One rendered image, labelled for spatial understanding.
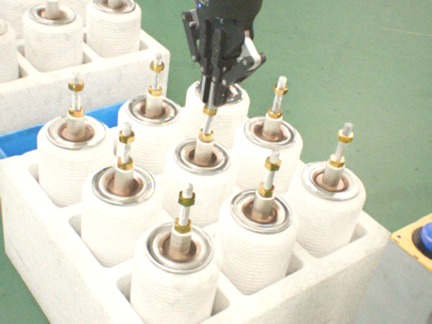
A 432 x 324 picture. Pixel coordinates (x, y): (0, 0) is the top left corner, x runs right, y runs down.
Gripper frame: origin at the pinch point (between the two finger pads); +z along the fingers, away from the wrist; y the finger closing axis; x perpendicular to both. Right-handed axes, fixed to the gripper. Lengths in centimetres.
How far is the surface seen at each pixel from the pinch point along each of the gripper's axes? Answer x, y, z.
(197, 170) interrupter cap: -2.6, 2.0, 9.9
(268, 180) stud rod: -0.5, 12.0, 4.9
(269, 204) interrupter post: -0.4, 12.8, 7.9
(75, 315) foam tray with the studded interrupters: -19.7, 3.1, 25.5
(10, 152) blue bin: -13.0, -31.8, 26.6
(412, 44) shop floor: 104, -38, 36
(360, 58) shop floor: 84, -39, 36
